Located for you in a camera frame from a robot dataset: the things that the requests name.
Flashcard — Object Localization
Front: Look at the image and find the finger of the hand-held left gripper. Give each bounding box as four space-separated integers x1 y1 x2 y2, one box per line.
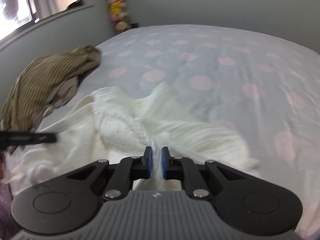
0 131 57 147

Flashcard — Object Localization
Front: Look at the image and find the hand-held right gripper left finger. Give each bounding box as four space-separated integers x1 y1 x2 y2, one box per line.
67 146 153 201

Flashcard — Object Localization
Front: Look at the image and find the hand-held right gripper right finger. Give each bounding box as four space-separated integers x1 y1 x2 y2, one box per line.
161 146 248 201

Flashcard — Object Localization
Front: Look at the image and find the white crinkled garment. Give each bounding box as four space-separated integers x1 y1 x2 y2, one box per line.
5 86 260 198

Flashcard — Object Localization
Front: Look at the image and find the beige cloth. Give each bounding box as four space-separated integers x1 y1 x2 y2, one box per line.
45 76 81 113

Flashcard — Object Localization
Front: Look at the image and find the olive striped shirt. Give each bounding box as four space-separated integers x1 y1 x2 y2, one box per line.
1 45 103 155

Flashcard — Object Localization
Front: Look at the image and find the purple cloth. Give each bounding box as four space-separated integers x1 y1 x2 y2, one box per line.
0 182 23 240

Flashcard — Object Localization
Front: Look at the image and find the window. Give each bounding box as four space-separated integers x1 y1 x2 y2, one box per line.
0 0 84 39

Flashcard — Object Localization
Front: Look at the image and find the column of plush toys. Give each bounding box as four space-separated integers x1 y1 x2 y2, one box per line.
103 0 133 33

